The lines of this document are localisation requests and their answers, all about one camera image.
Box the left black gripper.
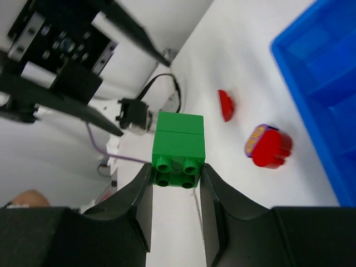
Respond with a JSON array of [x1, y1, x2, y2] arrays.
[[1, 1, 171, 136]]

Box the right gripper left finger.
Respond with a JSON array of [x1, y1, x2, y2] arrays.
[[1, 164, 153, 266]]

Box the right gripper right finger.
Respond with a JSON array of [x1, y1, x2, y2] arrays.
[[200, 164, 355, 266]]

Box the green lego brick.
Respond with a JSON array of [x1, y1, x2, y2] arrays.
[[152, 112, 206, 189]]

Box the red half round lego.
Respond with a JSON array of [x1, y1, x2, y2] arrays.
[[217, 90, 235, 122]]

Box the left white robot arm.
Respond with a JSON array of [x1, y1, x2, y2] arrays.
[[1, 1, 211, 206]]

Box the blue compartment tray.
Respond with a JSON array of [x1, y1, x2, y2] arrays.
[[271, 1, 355, 206]]

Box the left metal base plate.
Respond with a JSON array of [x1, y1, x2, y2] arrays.
[[161, 48, 184, 115]]

